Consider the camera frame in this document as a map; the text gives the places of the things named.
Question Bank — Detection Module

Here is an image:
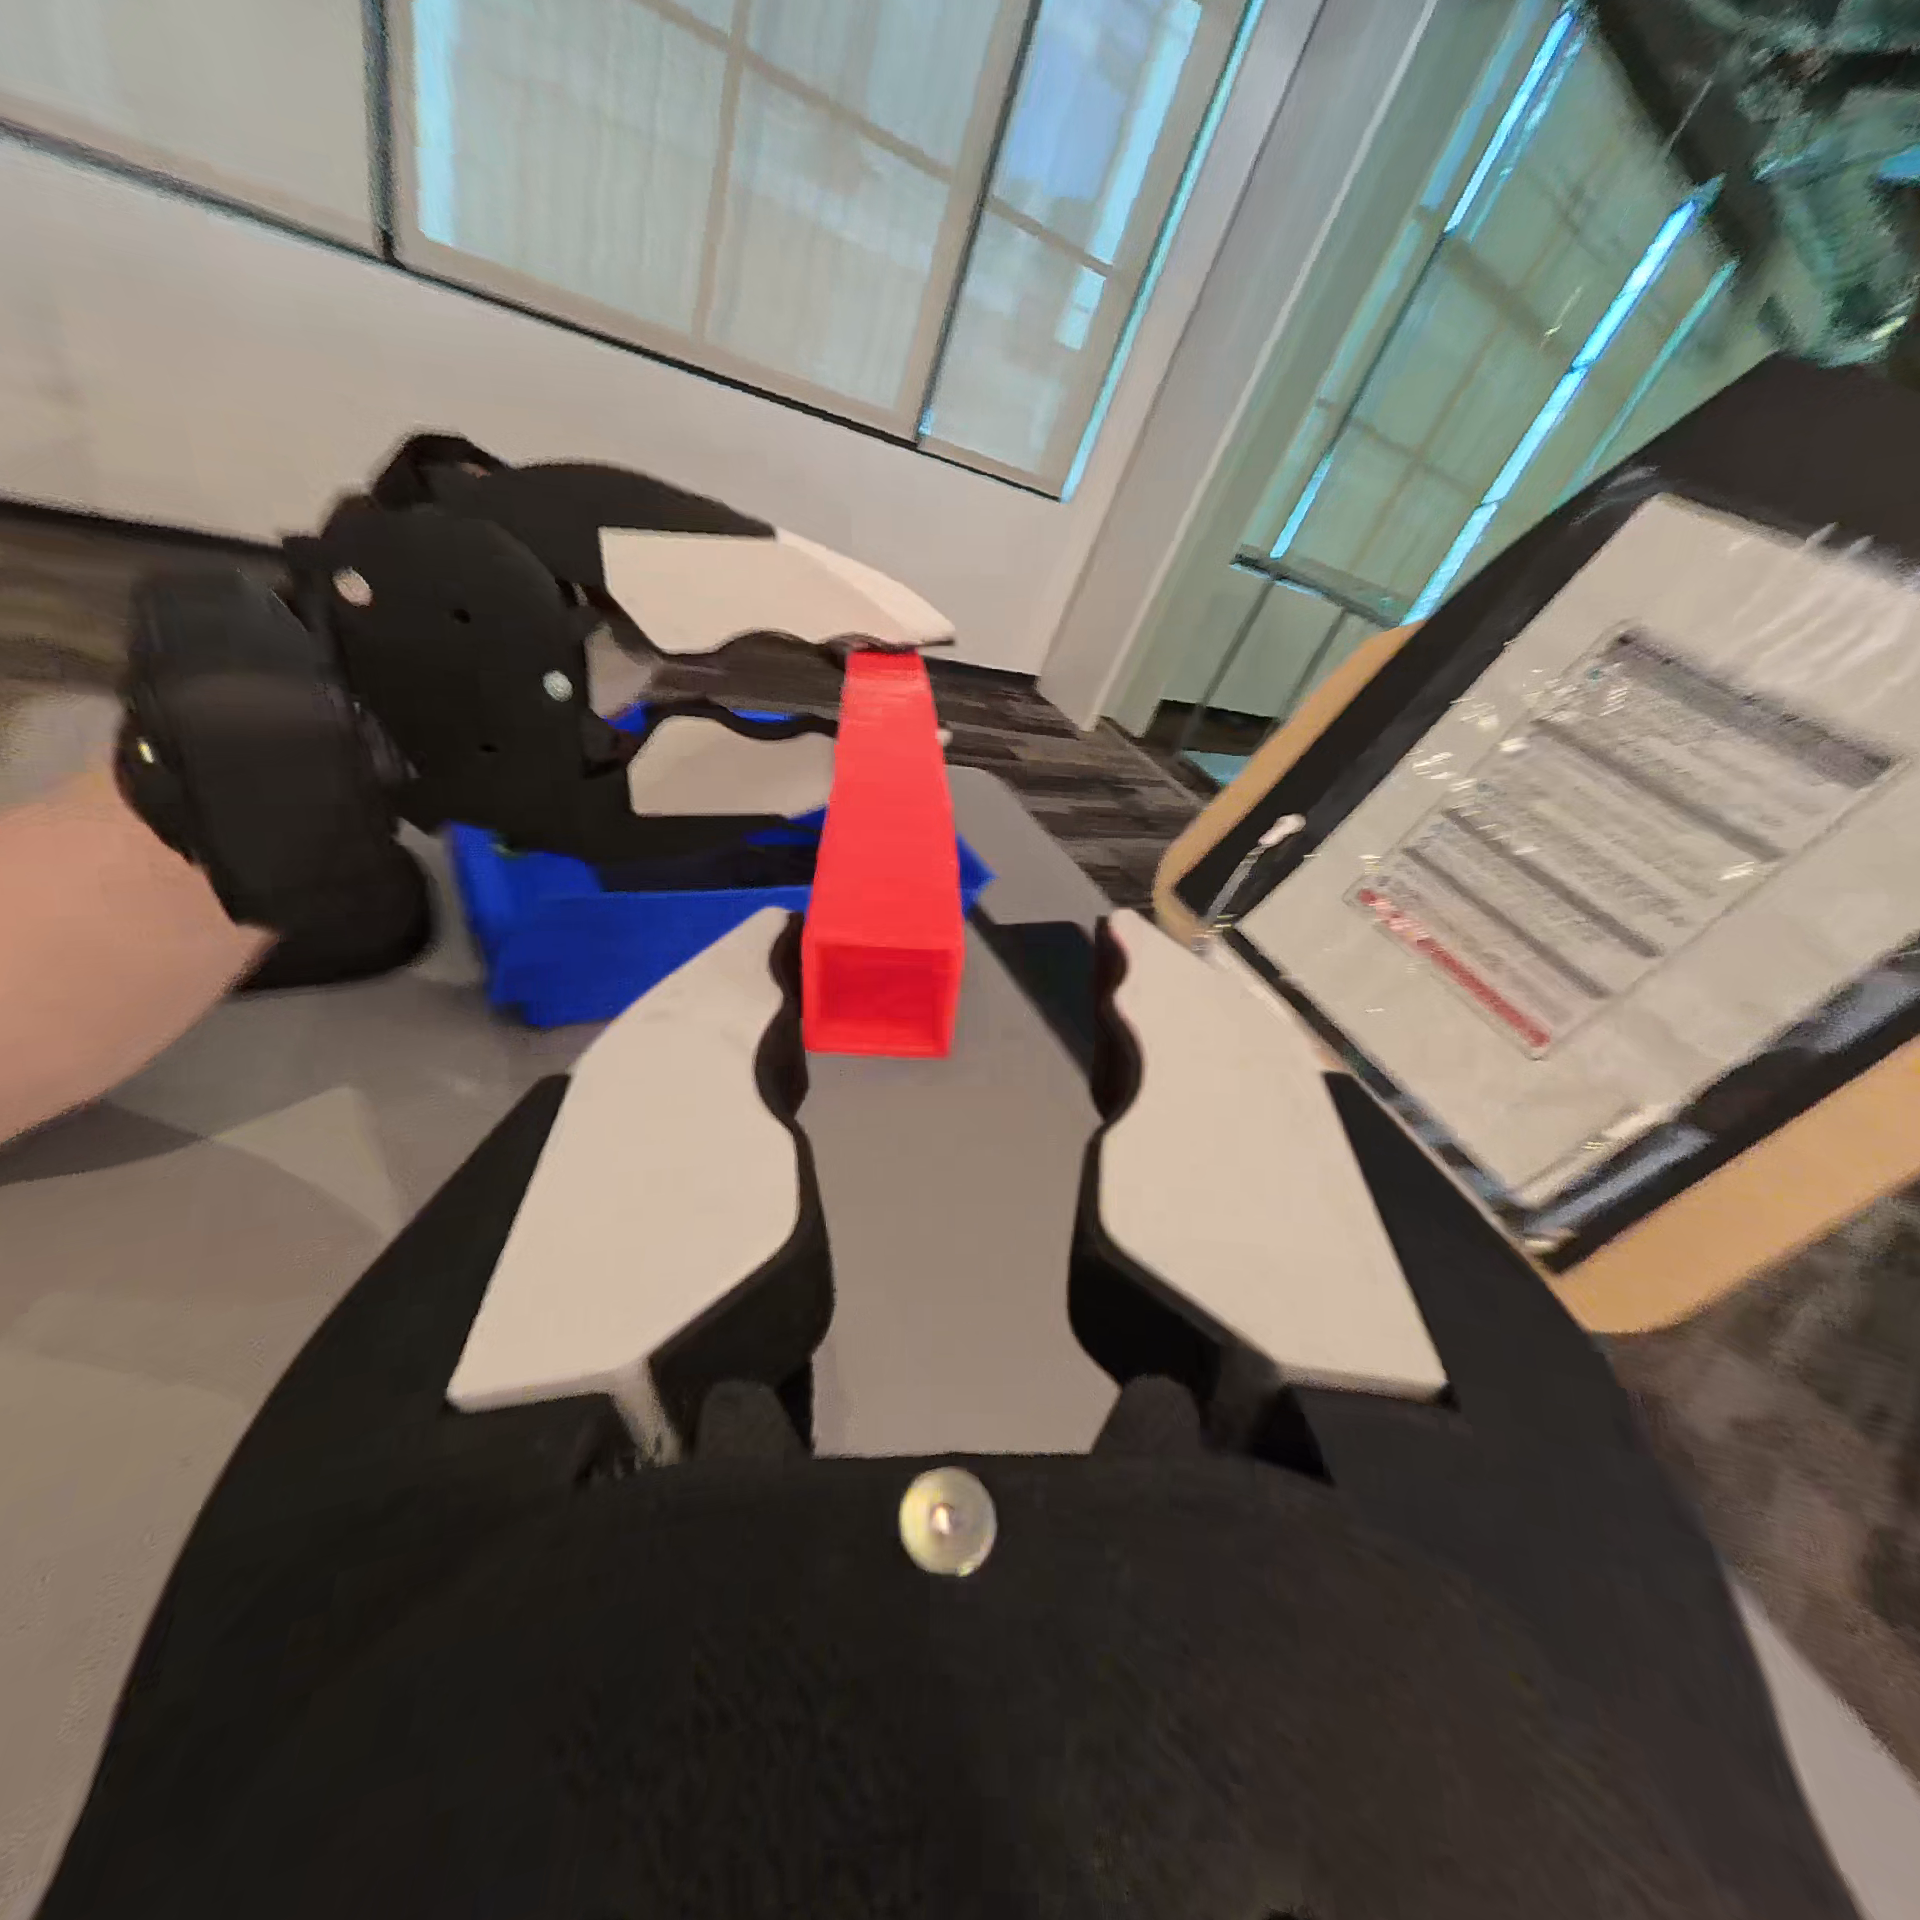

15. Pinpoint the blue plastic bin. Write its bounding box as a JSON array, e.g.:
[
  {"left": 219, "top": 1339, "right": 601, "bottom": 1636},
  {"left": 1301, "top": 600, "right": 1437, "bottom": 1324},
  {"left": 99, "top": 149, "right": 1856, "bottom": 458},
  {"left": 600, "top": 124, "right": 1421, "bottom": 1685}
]
[{"left": 442, "top": 697, "right": 992, "bottom": 1028}]

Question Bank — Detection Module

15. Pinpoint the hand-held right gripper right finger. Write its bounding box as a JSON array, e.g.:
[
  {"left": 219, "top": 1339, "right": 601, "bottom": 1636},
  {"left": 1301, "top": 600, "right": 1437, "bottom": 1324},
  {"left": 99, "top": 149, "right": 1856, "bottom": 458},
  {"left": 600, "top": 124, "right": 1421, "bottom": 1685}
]
[{"left": 1068, "top": 910, "right": 1451, "bottom": 1409}]

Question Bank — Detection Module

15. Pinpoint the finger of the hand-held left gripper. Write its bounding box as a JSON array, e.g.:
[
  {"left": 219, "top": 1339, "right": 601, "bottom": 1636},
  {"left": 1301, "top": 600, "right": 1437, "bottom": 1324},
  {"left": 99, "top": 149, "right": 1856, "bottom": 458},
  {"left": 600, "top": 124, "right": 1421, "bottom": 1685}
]
[
  {"left": 623, "top": 712, "right": 842, "bottom": 825},
  {"left": 585, "top": 526, "right": 959, "bottom": 714}
]

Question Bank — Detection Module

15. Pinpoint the long red block bar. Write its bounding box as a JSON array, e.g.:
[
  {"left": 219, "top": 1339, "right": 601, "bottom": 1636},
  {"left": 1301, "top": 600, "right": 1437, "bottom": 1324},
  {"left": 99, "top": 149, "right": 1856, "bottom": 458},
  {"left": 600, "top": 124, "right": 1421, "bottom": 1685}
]
[{"left": 801, "top": 648, "right": 965, "bottom": 1059}]

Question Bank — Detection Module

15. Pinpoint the person's left forearm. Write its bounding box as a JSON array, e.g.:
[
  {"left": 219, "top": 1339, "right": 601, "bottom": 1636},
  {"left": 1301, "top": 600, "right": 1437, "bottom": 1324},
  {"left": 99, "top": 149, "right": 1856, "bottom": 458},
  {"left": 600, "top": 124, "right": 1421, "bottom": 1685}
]
[{"left": 0, "top": 803, "right": 288, "bottom": 1149}]

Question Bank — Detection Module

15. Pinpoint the tall glass panel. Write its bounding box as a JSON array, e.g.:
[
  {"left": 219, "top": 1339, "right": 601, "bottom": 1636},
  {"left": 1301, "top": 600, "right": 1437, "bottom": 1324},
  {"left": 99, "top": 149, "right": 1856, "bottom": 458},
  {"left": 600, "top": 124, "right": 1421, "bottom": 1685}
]
[{"left": 1229, "top": 0, "right": 1771, "bottom": 633}]

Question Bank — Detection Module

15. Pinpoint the grid pane window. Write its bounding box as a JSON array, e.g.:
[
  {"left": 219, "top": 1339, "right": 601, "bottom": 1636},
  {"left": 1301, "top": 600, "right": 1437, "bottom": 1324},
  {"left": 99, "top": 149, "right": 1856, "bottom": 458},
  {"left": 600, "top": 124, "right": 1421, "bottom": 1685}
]
[{"left": 369, "top": 0, "right": 1261, "bottom": 500}]

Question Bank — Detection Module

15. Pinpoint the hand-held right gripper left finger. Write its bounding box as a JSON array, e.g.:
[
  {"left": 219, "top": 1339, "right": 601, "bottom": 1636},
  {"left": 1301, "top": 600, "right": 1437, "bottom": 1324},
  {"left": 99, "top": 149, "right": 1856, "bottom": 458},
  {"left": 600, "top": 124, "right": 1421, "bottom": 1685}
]
[{"left": 445, "top": 902, "right": 835, "bottom": 1466}]

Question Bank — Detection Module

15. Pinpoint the grey desk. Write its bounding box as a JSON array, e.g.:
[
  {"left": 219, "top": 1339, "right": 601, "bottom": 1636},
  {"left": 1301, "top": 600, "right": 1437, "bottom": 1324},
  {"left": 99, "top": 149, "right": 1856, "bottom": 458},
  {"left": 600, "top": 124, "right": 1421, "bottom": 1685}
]
[{"left": 0, "top": 761, "right": 1920, "bottom": 1920}]

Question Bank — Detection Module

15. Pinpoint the wooden framed instruction sign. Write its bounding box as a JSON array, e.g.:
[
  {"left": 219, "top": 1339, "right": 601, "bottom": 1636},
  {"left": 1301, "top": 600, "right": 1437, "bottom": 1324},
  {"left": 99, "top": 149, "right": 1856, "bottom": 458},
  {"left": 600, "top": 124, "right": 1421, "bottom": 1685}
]
[{"left": 1154, "top": 465, "right": 1920, "bottom": 1337}]

